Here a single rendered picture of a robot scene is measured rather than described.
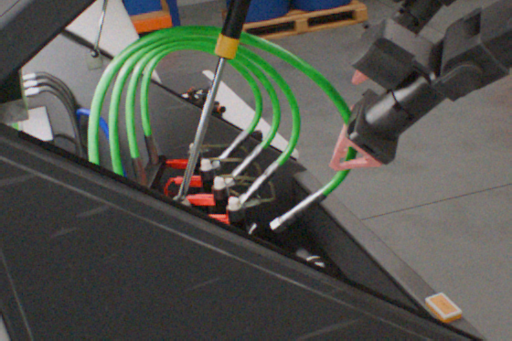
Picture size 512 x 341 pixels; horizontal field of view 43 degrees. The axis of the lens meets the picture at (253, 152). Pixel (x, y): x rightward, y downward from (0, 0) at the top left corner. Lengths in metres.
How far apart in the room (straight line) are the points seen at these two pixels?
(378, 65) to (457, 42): 0.09
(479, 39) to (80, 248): 0.46
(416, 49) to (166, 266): 0.38
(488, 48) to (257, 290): 0.36
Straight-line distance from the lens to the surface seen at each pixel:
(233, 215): 1.04
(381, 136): 0.85
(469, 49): 0.75
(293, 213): 0.95
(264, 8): 5.80
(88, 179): 0.58
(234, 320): 0.70
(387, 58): 0.78
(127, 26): 1.27
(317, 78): 0.86
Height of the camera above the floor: 1.63
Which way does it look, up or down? 26 degrees down
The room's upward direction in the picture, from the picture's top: 8 degrees counter-clockwise
